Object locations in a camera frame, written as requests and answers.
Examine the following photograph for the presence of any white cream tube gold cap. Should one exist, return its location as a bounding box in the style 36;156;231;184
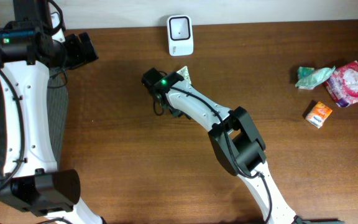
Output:
177;66;191;84

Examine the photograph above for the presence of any teal wet wipes pack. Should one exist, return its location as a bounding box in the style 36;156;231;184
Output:
295;67;336;90

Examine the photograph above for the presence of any small orange packet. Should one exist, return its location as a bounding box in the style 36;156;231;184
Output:
305;101;333;128

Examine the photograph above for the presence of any red purple tissue pack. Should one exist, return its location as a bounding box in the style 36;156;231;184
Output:
323;60;358;108

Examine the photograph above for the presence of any small teal tissue pack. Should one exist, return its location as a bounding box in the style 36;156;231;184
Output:
297;67;314;80

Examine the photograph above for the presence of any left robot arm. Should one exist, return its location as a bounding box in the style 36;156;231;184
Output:
0;0;104;224

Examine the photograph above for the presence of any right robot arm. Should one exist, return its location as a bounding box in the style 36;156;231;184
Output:
141;68;302;224

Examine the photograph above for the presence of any white barcode scanner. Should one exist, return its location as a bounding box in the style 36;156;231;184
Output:
167;15;194;57

